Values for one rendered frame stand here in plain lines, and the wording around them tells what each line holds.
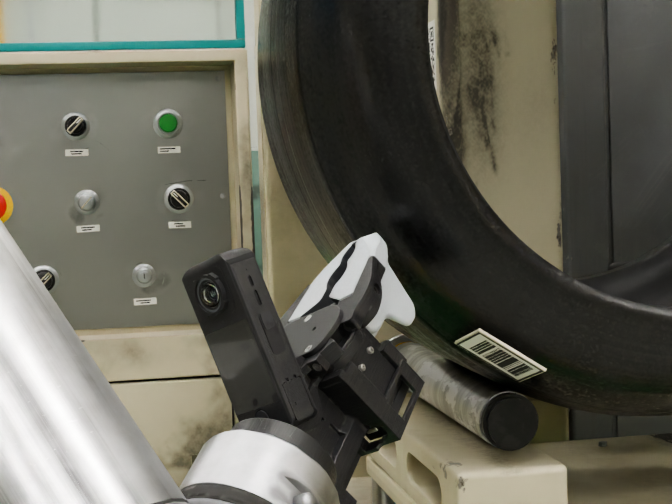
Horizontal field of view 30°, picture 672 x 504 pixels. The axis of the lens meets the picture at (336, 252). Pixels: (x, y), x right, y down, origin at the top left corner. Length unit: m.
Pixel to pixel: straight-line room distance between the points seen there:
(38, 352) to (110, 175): 1.15
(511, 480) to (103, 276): 0.84
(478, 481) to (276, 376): 0.27
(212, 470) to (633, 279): 0.64
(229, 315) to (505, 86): 0.65
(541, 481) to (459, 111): 0.48
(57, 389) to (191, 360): 1.12
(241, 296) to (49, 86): 0.97
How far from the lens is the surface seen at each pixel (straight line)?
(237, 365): 0.76
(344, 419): 0.80
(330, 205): 0.94
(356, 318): 0.78
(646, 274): 1.27
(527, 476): 0.98
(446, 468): 1.00
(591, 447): 1.34
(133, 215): 1.68
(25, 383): 0.53
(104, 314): 1.69
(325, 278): 0.86
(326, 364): 0.77
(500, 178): 1.34
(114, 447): 0.53
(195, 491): 0.71
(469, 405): 1.00
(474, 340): 0.93
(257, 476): 0.71
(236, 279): 0.75
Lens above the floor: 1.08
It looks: 3 degrees down
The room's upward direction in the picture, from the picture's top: 2 degrees counter-clockwise
